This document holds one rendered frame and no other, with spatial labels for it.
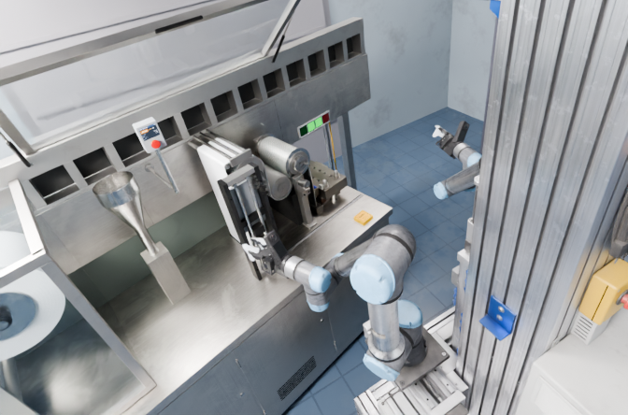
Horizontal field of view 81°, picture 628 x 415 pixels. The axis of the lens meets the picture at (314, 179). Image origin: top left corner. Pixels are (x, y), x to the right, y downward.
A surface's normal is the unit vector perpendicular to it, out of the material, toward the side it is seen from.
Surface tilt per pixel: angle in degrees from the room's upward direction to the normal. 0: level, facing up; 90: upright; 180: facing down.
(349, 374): 0
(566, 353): 0
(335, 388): 0
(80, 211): 90
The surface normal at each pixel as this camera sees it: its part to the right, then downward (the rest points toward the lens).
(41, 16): 0.47, 0.45
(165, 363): -0.16, -0.80
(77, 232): 0.66, 0.34
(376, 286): -0.59, 0.44
